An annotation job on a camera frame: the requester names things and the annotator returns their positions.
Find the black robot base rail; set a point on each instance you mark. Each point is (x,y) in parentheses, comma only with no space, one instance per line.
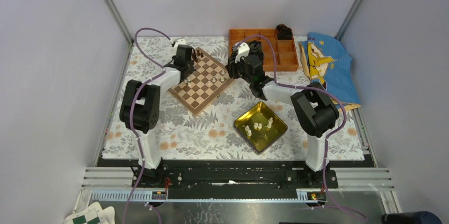
(214,179)

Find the orange compartment tray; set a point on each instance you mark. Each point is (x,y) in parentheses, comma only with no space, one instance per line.
(274,49)

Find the blue pikachu cloth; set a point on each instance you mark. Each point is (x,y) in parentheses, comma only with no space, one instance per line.
(325,60)

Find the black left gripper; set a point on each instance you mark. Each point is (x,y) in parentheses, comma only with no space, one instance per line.
(190,70)

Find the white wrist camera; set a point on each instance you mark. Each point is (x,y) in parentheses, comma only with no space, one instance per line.
(242,50)
(177,42)

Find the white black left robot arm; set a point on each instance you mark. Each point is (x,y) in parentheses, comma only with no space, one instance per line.
(141,105)

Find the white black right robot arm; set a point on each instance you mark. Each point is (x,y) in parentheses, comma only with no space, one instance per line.
(314,106)

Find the black rolled strap corner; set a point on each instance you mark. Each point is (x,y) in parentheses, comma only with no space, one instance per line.
(283,32)

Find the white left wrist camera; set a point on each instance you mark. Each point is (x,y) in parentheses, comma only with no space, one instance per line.
(177,42)

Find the gold metal tin tray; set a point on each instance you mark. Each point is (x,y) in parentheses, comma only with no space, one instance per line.
(261,140)

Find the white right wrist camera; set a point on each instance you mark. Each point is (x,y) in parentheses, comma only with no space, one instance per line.
(242,50)

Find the dark blue cylinder object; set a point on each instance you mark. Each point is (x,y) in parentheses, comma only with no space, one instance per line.
(419,217)

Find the wooden chess board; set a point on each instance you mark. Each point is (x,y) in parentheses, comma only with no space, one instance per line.
(199,96)

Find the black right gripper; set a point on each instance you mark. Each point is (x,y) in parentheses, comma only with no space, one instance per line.
(232,67)

